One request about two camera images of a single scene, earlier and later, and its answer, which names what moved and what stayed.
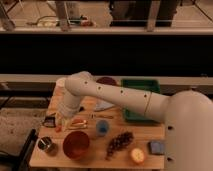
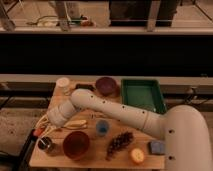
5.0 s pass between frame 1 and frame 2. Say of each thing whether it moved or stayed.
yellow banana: stayed
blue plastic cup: stayed
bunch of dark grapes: stayed
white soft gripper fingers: moved
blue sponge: stayed
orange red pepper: moved
